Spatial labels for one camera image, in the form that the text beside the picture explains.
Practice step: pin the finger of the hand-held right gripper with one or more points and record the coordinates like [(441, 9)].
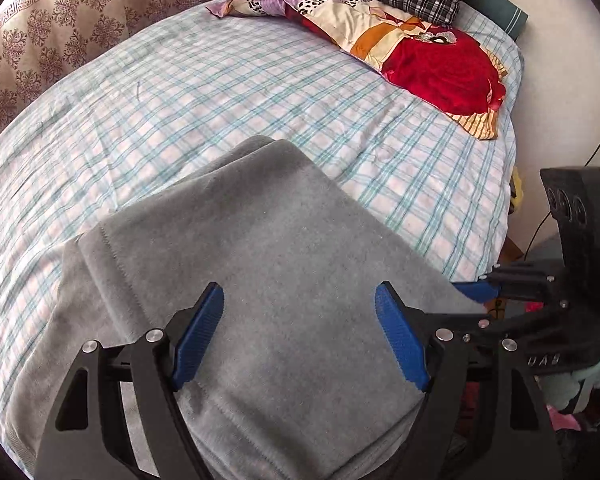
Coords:
[(475, 290), (510, 325)]

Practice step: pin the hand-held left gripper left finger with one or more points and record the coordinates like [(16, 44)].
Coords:
[(200, 335)]

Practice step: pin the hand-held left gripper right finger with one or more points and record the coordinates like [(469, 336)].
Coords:
[(400, 335)]

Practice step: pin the teal cloth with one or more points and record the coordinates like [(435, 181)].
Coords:
[(555, 390)]

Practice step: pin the yellow object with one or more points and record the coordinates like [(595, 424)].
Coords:
[(516, 190)]

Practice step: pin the pink cloth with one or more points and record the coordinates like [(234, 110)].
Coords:
[(570, 417)]

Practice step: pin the red floral patchwork quilt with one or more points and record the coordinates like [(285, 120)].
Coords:
[(430, 60)]

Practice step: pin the dark green pillow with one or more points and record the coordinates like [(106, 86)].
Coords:
[(500, 10)]

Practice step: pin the bed with plaid sheet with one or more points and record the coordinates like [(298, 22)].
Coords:
[(230, 85)]

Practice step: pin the brown patterned curtain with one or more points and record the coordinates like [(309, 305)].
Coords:
[(80, 20)]

